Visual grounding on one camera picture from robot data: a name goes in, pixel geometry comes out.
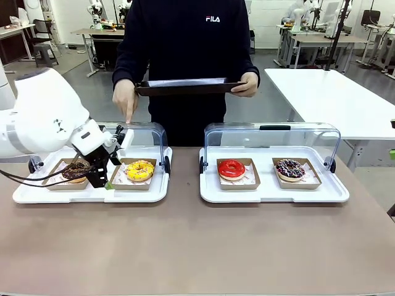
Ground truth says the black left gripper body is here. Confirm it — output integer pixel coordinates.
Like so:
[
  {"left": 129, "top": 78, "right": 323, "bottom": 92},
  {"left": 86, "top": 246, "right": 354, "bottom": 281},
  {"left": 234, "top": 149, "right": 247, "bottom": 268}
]
[{"left": 79, "top": 143, "right": 122, "bottom": 170}]

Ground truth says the yellow glazed donut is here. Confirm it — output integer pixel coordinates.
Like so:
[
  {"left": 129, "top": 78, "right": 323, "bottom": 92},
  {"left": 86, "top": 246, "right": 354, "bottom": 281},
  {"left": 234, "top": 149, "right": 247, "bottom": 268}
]
[{"left": 127, "top": 159, "right": 155, "bottom": 182}]

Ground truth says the dark brown serving tray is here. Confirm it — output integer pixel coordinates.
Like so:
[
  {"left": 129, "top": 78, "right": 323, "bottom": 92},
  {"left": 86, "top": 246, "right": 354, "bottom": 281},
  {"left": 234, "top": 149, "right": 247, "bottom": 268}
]
[{"left": 135, "top": 77, "right": 247, "bottom": 97}]

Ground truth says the dark donut with white stripes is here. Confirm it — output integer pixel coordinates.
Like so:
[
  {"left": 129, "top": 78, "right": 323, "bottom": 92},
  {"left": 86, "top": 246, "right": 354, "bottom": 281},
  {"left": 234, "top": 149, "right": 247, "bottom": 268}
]
[{"left": 275, "top": 158, "right": 306, "bottom": 182}]

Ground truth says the person's right forearm navy sleeve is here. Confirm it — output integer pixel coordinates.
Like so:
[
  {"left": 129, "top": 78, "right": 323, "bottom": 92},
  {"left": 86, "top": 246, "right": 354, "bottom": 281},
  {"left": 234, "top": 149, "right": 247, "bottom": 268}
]
[{"left": 112, "top": 39, "right": 152, "bottom": 91}]

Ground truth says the person's left forearm navy sleeve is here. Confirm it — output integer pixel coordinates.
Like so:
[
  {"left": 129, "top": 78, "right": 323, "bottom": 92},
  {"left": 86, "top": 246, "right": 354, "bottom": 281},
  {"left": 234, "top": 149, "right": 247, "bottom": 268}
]
[{"left": 236, "top": 39, "right": 260, "bottom": 80}]

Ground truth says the chocolate donut with sprinkles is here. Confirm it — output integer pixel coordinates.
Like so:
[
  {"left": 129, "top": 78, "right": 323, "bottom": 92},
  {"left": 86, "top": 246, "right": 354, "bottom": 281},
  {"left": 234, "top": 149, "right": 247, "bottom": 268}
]
[{"left": 61, "top": 160, "right": 93, "bottom": 183}]

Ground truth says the red glazed donut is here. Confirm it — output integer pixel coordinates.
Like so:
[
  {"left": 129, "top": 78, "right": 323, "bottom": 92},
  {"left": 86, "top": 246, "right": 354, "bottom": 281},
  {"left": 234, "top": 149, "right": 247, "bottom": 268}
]
[{"left": 217, "top": 159, "right": 247, "bottom": 181}]

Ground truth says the person in navy sweatshirt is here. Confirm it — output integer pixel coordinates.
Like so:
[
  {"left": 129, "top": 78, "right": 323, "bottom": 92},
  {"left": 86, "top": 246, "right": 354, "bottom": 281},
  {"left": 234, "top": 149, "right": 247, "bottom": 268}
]
[{"left": 112, "top": 0, "right": 260, "bottom": 147}]

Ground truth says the person's right hand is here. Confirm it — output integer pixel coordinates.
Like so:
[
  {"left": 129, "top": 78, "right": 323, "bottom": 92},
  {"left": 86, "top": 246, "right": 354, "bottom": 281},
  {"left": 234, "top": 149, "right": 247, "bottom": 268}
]
[{"left": 112, "top": 83, "right": 139, "bottom": 124}]

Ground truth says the person's left hand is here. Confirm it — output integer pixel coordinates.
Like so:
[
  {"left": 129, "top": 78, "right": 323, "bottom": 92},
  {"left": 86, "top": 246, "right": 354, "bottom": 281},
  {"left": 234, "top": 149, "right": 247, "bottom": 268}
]
[{"left": 230, "top": 73, "right": 259, "bottom": 98}]

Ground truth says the clear plastic display lid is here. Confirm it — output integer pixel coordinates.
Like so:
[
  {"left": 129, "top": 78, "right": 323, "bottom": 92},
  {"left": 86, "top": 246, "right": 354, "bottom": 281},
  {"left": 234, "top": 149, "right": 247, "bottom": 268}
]
[
  {"left": 28, "top": 121, "right": 171, "bottom": 177},
  {"left": 199, "top": 122, "right": 342, "bottom": 174}
]

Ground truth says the white display tray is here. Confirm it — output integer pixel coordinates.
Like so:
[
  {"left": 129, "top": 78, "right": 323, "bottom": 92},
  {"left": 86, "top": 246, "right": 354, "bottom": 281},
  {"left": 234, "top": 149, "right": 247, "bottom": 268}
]
[
  {"left": 12, "top": 144, "right": 173, "bottom": 204},
  {"left": 199, "top": 144, "right": 351, "bottom": 204}
]

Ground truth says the large white table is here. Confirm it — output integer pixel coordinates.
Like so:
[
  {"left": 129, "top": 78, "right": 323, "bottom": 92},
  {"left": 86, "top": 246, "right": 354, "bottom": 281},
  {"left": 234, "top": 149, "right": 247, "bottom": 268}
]
[{"left": 264, "top": 67, "right": 395, "bottom": 173}]

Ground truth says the brown background work table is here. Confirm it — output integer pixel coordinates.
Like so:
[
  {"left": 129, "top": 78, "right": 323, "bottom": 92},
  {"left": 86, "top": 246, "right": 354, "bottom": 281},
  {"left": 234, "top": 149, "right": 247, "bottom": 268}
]
[{"left": 289, "top": 33, "right": 368, "bottom": 74}]

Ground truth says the black mesh chair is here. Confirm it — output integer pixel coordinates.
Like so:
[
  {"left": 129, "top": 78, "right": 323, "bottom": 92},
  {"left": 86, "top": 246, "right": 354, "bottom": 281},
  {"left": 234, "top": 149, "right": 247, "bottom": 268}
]
[{"left": 360, "top": 9, "right": 382, "bottom": 35}]

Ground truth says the black tripod pole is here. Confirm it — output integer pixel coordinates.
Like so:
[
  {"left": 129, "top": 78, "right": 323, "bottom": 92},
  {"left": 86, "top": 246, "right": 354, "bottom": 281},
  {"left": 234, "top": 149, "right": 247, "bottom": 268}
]
[{"left": 323, "top": 0, "right": 353, "bottom": 71}]

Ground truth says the grey step stool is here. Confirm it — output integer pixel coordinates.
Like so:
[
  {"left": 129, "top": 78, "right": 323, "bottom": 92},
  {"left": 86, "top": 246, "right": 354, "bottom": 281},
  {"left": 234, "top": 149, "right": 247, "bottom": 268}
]
[{"left": 33, "top": 43, "right": 60, "bottom": 68}]

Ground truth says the brown table with white legs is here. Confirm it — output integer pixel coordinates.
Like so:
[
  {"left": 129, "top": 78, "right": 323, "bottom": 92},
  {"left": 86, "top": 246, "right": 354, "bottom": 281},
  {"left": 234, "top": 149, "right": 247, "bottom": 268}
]
[{"left": 70, "top": 28, "right": 126, "bottom": 78}]

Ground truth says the black office chair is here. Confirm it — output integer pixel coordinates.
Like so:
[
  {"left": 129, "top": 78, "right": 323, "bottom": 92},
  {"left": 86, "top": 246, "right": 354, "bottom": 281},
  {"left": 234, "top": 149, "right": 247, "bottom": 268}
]
[{"left": 31, "top": 18, "right": 60, "bottom": 47}]

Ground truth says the white side table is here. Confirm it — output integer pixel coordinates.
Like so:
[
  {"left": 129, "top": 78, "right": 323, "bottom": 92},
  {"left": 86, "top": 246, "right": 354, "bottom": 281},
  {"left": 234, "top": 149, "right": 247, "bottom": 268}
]
[{"left": 0, "top": 23, "right": 36, "bottom": 61}]

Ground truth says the white plastic bag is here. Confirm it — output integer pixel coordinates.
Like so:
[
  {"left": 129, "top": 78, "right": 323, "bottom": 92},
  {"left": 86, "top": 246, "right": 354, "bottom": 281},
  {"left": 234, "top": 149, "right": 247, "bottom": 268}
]
[{"left": 9, "top": 7, "right": 29, "bottom": 25}]

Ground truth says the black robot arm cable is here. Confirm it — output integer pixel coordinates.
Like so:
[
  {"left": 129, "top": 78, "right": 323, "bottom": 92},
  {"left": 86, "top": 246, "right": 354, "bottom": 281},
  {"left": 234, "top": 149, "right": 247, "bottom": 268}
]
[{"left": 0, "top": 150, "right": 92, "bottom": 186}]

